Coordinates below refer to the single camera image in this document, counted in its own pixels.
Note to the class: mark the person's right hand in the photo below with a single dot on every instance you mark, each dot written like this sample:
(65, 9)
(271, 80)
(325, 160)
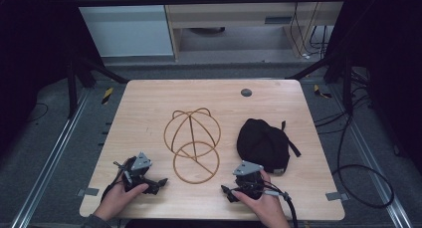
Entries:
(265, 208)

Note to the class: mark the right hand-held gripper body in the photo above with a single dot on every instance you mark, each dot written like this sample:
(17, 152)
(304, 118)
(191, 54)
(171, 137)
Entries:
(249, 183)

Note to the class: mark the black cap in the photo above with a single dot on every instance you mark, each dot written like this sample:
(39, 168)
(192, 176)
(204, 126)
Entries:
(262, 145)

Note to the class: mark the grey table grommet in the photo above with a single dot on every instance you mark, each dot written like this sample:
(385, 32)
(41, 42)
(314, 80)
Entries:
(246, 92)

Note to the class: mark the wooden desk with drawer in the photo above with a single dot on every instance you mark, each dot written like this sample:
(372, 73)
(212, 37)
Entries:
(232, 15)

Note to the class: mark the grey table bracket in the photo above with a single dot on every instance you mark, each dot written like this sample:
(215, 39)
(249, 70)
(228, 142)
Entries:
(336, 196)
(88, 191)

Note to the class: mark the person's left hand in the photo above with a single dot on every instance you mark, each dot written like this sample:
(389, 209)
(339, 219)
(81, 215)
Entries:
(116, 201)

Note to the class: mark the black horizontal frame bar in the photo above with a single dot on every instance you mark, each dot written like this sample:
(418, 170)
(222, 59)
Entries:
(199, 0)

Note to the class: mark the yellow black striped tape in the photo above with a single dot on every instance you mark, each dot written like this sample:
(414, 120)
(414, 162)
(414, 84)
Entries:
(320, 91)
(107, 96)

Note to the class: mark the white cabinet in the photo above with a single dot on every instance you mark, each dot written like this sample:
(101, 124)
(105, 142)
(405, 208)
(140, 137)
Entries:
(126, 29)

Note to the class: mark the dark curtain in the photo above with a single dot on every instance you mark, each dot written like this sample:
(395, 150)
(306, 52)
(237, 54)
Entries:
(30, 55)
(388, 55)

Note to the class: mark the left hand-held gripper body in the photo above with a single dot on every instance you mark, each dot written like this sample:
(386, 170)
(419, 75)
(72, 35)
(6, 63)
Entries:
(136, 175)

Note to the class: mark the aluminium floor rail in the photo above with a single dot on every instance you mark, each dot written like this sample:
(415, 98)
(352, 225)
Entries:
(49, 161)
(378, 175)

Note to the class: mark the black metal stand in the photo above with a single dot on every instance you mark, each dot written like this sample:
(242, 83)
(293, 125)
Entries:
(71, 88)
(347, 88)

